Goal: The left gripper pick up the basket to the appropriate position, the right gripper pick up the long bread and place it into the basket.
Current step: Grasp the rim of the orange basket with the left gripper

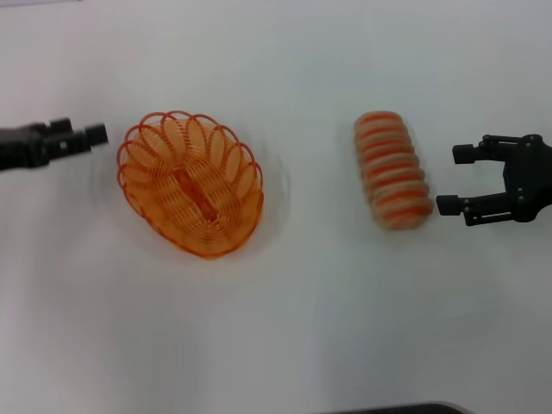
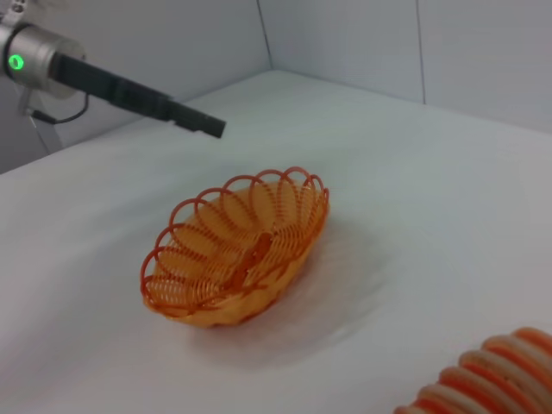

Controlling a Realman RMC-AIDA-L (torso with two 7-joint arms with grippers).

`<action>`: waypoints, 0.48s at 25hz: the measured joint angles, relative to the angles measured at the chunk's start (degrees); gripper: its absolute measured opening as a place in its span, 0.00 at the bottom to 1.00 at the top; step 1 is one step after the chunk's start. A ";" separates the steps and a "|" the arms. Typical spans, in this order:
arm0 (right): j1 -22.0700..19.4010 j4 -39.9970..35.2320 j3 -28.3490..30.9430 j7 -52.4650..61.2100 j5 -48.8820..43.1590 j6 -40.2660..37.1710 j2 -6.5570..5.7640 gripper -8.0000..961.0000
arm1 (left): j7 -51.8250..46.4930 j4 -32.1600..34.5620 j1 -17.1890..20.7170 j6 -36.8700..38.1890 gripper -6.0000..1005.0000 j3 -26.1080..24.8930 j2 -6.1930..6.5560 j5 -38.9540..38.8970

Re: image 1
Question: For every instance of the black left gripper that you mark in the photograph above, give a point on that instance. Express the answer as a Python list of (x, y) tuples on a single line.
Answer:
[(21, 146)]

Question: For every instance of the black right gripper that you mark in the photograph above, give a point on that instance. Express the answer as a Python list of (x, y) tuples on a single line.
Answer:
[(532, 181)]

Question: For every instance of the orange striped bread loaf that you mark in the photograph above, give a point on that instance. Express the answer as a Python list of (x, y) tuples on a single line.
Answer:
[(390, 172)]

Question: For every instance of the black robot torso edge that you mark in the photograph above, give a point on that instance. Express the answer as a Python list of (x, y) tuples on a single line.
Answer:
[(397, 409)]

